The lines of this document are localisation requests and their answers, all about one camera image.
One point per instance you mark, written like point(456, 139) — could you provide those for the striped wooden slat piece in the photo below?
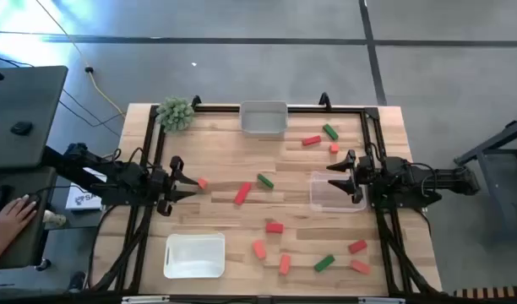
point(491, 292)

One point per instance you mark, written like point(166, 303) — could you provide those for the green rectangular block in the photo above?
point(265, 181)
point(330, 131)
point(324, 263)

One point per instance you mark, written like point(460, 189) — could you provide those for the grey plastic bin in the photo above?
point(262, 122)

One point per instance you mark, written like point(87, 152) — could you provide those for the small orange cube block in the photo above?
point(334, 148)
point(202, 182)

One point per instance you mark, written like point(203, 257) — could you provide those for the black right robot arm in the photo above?
point(444, 179)

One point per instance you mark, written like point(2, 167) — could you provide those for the dark grey desk top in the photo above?
point(26, 249)
point(26, 101)

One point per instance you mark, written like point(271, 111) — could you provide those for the small white object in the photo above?
point(53, 218)

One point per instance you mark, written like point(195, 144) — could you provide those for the black desk caster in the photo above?
point(43, 264)

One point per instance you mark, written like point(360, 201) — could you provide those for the small black puck device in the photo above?
point(21, 128)

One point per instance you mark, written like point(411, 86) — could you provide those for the black metal table frame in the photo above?
point(303, 110)

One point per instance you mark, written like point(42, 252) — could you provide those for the silver metal bracket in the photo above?
point(144, 299)
point(381, 300)

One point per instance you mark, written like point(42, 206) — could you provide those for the person's shoe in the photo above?
point(77, 280)

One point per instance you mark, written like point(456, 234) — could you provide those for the clear plastic bin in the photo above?
point(326, 202)

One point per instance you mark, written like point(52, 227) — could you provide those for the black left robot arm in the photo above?
point(115, 179)

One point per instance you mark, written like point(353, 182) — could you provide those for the person's hand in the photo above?
point(11, 217)

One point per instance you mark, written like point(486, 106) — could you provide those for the white plastic bin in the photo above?
point(195, 257)

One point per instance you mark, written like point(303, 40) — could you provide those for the dark metal cart frame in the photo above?
point(491, 145)

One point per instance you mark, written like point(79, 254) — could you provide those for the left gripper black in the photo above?
point(161, 186)

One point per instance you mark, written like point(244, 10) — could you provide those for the black frame clamp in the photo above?
point(196, 101)
point(324, 100)

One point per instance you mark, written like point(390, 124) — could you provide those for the orange rectangular block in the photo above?
point(259, 249)
point(360, 267)
point(284, 264)

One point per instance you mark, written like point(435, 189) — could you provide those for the red rectangular block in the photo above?
point(243, 193)
point(357, 246)
point(274, 228)
point(311, 140)

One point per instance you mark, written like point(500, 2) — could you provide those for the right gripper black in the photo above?
point(368, 173)

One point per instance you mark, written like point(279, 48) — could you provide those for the white printed paper sheet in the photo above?
point(83, 202)

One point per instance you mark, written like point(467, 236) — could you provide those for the green plant in white pot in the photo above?
point(175, 114)

